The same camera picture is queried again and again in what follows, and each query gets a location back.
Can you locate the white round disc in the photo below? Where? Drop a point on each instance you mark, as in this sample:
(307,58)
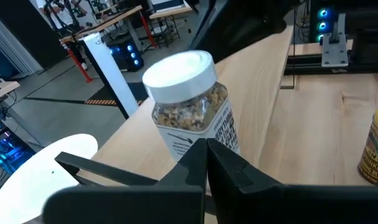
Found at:
(36,186)

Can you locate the white-lid bagel seasoning jar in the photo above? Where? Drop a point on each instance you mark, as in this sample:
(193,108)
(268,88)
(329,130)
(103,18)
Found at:
(182,77)

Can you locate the yellow-lid brown spice jar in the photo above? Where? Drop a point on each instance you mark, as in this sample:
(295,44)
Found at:
(374,149)

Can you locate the black mat with orange stripes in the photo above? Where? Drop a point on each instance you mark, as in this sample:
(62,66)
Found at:
(102,95)

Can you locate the person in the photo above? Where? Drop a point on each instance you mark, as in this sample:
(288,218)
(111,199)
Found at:
(60,14)

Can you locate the white and black pillar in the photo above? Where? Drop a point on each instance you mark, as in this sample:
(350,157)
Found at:
(108,71)

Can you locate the wooden table with black legs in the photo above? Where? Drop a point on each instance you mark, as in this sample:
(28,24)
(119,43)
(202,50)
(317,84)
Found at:
(170,12)

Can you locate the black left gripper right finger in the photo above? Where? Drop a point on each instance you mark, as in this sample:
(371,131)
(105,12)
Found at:
(285,205)

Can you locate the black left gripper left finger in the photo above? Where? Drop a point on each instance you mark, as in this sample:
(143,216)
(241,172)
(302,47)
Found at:
(145,205)

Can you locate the wooden table with red legs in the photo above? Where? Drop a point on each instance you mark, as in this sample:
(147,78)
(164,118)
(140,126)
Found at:
(105,24)

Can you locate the grey metal mount plate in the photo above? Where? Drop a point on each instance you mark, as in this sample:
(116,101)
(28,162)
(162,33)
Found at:
(333,53)

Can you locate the wooden desk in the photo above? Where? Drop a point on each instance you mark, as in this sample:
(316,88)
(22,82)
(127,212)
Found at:
(5,88)

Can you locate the computer case with lit fans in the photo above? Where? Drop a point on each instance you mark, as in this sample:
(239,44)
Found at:
(322,26)
(127,57)
(8,152)

